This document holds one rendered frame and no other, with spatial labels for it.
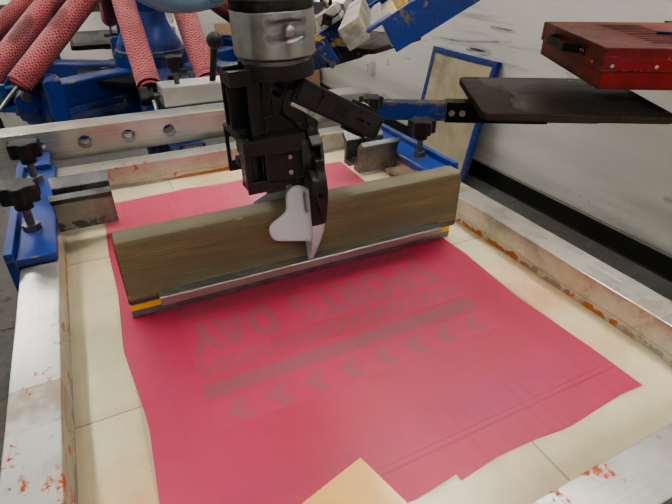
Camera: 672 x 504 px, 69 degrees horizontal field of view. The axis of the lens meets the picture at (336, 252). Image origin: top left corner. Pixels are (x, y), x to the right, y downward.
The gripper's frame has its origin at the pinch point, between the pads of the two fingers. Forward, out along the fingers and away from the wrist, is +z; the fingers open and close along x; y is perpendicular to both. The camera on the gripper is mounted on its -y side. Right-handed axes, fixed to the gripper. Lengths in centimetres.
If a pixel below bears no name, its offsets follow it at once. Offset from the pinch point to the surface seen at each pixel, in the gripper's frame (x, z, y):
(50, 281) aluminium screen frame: -5.2, 0.4, 27.2
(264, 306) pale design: 4.1, 4.6, 7.2
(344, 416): 21.3, 4.6, 6.1
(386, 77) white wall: -304, 65, -197
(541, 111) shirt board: -40, 7, -79
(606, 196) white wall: -93, 81, -197
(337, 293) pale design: 5.5, 4.8, -1.0
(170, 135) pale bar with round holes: -43.5, -0.6, 7.8
